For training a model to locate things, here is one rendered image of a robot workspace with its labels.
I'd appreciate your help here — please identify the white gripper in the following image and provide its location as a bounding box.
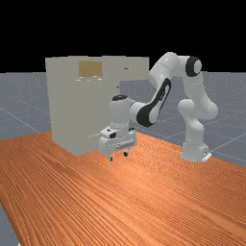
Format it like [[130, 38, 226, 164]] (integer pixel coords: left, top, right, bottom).
[[97, 126, 137, 162]]

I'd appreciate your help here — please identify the pale open cabinet drawer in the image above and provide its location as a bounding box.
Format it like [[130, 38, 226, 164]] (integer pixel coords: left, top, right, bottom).
[[102, 56, 151, 83]]

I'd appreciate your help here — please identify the pale cabinet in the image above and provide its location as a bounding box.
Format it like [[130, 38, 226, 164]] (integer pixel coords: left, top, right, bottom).
[[44, 56, 138, 158]]

